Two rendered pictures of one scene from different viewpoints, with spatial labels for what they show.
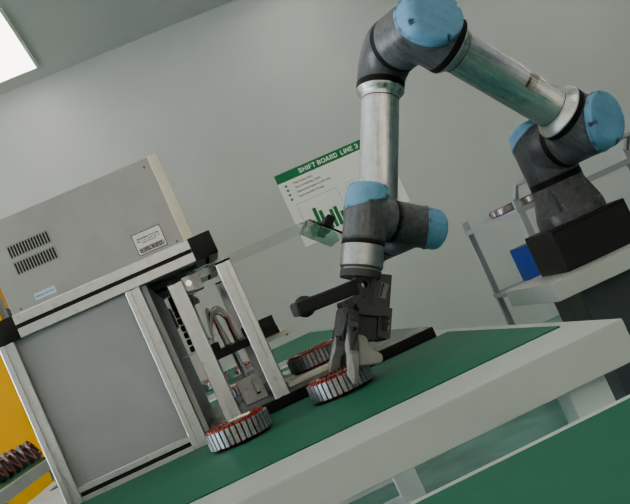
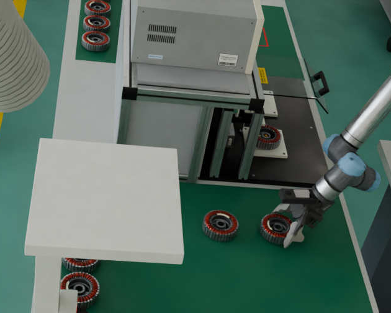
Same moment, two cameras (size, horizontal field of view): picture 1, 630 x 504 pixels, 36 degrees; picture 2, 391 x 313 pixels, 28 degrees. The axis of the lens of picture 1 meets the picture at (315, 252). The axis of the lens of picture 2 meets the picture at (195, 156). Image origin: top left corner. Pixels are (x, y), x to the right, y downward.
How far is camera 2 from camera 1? 1.63 m
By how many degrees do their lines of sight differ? 42
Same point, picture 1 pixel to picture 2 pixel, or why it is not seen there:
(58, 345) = (152, 109)
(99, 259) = (195, 55)
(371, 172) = (365, 124)
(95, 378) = (160, 131)
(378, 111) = not seen: outside the picture
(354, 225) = (336, 181)
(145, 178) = (248, 28)
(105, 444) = not seen: hidden behind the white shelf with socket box
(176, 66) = not seen: outside the picture
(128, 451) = not seen: hidden behind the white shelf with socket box
